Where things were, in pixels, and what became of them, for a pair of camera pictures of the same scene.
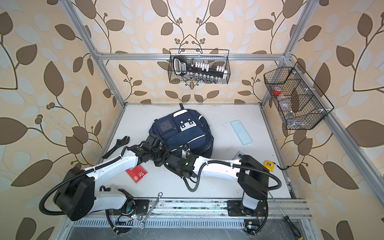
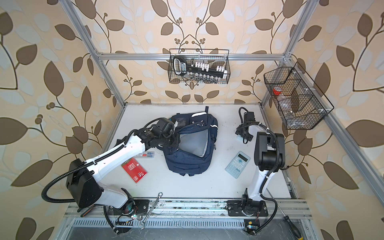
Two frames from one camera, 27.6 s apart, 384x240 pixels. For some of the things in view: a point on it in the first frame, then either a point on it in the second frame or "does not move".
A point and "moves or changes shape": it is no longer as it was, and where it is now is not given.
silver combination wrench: (160, 195) does not move
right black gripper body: (182, 173) → (240, 131)
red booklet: (137, 173) does not move
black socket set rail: (198, 72) does not move
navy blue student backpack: (184, 127) moves or changes shape
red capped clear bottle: (277, 91) does not move
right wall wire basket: (301, 103) does not move
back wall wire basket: (199, 66) does not move
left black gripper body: (157, 154) → (169, 139)
